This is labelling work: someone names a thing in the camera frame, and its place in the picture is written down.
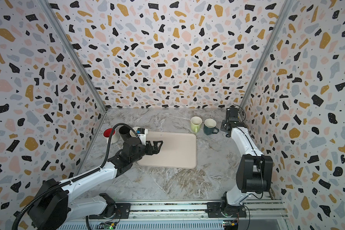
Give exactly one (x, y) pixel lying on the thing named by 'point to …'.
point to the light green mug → (196, 122)
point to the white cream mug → (107, 133)
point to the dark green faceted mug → (209, 127)
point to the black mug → (125, 132)
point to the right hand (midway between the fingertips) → (230, 125)
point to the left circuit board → (108, 225)
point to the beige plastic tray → (178, 151)
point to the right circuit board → (229, 224)
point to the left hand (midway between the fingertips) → (158, 141)
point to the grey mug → (135, 129)
